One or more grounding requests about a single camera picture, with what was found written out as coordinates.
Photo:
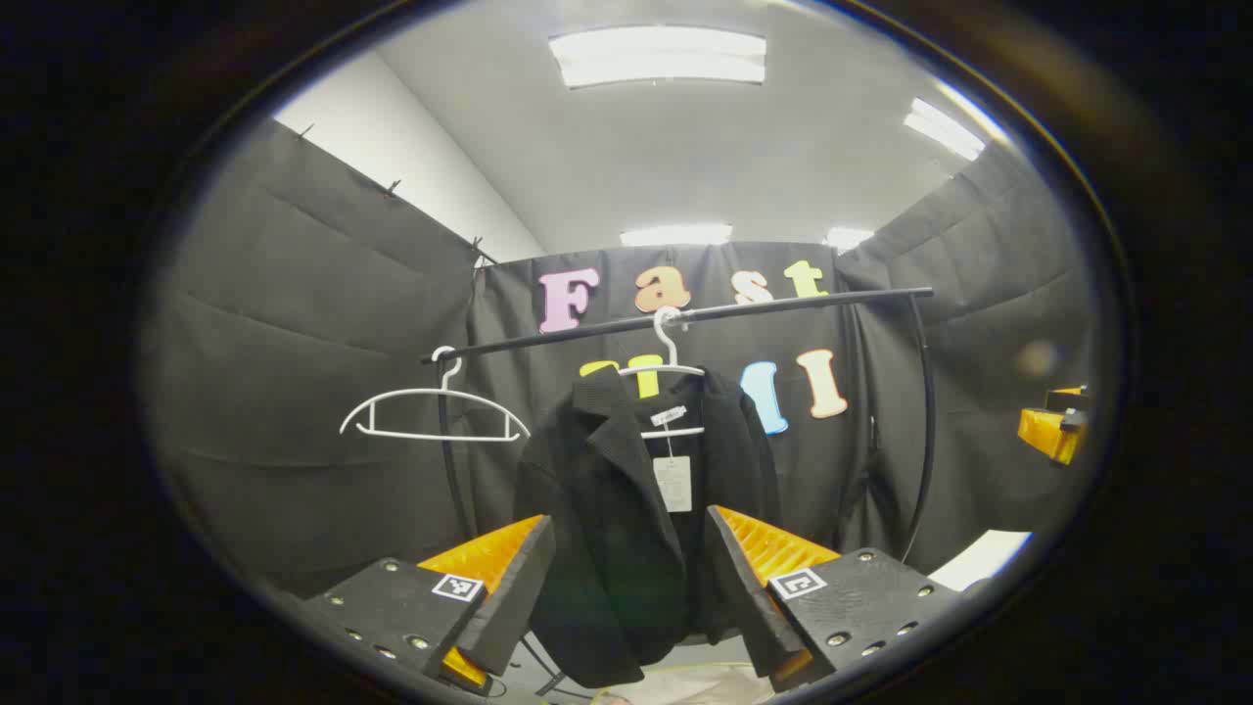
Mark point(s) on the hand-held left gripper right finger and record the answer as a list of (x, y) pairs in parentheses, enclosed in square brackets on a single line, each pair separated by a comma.
[(759, 617)]

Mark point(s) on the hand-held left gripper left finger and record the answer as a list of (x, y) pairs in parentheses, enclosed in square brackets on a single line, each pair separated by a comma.
[(509, 607)]

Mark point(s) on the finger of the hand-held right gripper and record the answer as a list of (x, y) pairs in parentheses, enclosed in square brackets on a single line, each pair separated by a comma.
[(1043, 431), (1067, 399)]

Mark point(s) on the black knit jacket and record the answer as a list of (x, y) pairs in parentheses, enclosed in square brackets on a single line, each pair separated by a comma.
[(607, 529)]

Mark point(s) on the white plastic hanger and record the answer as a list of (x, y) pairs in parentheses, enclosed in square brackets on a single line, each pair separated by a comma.
[(675, 369), (431, 393)]

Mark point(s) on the black metal clothes rack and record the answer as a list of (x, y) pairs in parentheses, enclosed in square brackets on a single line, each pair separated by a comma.
[(783, 307)]

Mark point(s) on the white paper hang tag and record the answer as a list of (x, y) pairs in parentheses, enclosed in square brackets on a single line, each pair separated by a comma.
[(673, 485)]

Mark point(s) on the black backdrop cloth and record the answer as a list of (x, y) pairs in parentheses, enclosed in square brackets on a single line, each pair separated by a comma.
[(294, 323)]

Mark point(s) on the large ceiling light panel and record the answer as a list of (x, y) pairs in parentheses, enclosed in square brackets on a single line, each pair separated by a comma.
[(656, 57)]

